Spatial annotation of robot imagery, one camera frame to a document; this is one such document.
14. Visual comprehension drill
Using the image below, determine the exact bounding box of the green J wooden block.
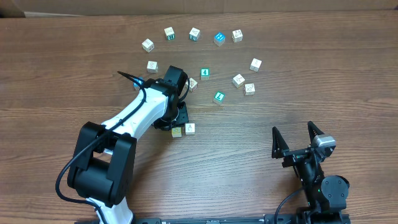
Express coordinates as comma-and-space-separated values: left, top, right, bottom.
189, 27, 200, 42

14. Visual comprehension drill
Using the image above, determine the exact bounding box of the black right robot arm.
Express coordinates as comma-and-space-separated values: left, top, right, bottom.
266, 121, 351, 224

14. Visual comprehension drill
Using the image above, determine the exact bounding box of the red D wooden block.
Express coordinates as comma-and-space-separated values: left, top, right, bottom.
185, 123, 195, 135

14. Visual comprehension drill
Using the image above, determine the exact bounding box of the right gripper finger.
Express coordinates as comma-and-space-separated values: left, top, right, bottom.
307, 121, 325, 146
272, 126, 289, 158

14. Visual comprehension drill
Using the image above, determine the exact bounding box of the plain X wooden block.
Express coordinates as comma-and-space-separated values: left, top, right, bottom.
232, 74, 246, 88

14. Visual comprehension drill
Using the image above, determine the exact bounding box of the dark side wooden block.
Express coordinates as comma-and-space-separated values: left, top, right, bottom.
249, 58, 262, 72

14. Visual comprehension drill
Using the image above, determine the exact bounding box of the green L wooden block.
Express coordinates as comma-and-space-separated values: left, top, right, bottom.
213, 91, 225, 105

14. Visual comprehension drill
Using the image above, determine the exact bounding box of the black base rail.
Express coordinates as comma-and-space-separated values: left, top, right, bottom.
74, 213, 352, 224

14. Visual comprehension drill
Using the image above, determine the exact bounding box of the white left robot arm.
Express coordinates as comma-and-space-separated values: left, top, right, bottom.
59, 66, 189, 223

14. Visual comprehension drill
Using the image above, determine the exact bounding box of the green R wooden block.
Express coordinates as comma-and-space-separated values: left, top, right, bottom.
164, 27, 175, 40

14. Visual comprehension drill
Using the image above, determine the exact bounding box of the blue X wooden block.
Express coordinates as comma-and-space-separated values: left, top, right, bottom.
133, 78, 144, 91

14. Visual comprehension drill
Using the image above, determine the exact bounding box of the blue top wooden block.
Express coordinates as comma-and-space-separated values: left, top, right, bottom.
214, 32, 226, 47

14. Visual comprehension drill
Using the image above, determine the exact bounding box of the cardboard back panel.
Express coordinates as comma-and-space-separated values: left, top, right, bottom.
1, 0, 397, 17

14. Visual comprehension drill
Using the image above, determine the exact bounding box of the green 4 wooden block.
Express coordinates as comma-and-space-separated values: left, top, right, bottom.
200, 68, 210, 80

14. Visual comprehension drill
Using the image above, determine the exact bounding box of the yellow top wooden block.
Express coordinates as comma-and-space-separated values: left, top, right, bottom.
171, 127, 182, 138

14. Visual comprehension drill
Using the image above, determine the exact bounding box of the wooden block yellow blue side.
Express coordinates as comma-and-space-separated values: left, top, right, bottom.
142, 39, 154, 53

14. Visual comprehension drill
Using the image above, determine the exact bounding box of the red E wooden block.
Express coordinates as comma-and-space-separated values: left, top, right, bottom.
244, 83, 255, 96

